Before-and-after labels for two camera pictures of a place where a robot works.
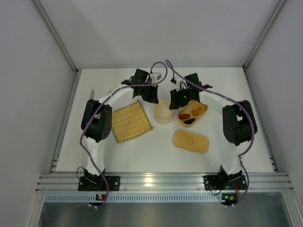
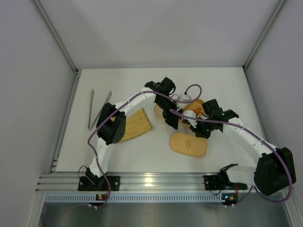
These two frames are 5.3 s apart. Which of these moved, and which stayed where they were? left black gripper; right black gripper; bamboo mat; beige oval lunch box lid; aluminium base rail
Moved: left black gripper; right black gripper; beige oval lunch box lid
Stayed: aluminium base rail; bamboo mat
